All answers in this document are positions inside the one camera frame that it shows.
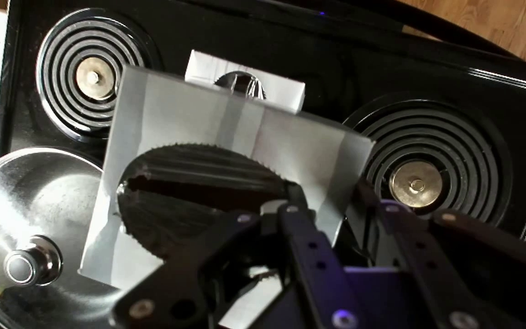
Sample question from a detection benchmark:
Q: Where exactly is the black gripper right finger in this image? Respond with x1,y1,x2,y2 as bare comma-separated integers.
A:
346,180,526,329

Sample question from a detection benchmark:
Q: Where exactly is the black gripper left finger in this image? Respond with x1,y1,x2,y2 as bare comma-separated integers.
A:
110,181,372,329

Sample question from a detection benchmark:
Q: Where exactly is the grey tissue dispenser box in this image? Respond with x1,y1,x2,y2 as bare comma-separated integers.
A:
79,63,379,329

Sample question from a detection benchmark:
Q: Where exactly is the white tissue dispenser box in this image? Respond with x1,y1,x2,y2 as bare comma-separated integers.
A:
183,48,308,116

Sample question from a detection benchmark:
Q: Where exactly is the coil stove burner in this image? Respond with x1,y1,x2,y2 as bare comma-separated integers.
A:
34,6,156,139
344,97,516,229

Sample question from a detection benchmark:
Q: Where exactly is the black electric stove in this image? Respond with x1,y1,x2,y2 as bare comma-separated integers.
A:
0,0,526,258

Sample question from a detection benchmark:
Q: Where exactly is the silver pot lid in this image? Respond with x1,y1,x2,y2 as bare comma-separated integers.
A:
0,147,125,329

